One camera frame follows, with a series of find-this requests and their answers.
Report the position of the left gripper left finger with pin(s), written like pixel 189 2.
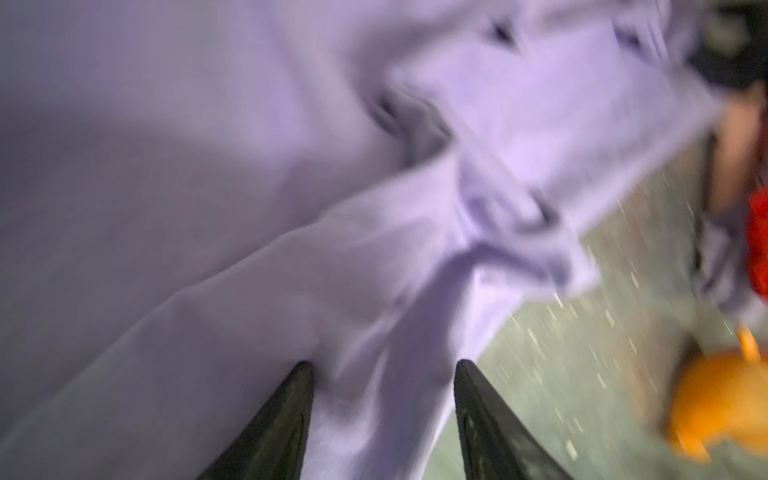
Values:
pixel 273 444

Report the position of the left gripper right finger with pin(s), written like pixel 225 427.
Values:
pixel 495 444

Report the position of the purple t-shirt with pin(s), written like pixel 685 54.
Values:
pixel 198 195

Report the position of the orange plush toy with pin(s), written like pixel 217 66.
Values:
pixel 721 397

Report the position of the lavender folded t-shirt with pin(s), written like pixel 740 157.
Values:
pixel 720 277

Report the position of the red folded t-shirt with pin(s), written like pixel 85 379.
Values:
pixel 757 241

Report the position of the pink folded t-shirt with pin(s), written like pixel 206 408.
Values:
pixel 735 158

